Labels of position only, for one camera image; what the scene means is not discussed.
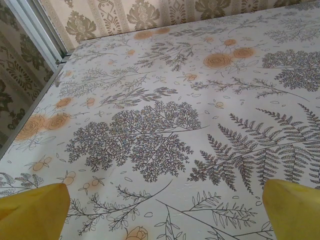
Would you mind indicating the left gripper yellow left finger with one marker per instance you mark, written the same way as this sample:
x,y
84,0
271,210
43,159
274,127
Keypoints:
x,y
32,215

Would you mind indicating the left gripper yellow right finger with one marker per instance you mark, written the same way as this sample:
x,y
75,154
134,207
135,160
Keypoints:
x,y
295,212

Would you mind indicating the floral white tablecloth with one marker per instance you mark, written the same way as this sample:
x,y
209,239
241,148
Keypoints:
x,y
160,100

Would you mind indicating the aluminium frame side rail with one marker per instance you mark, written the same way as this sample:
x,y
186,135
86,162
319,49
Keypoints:
x,y
30,100

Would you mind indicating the aluminium frame corner post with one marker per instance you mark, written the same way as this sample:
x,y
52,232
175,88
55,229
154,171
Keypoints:
x,y
37,27

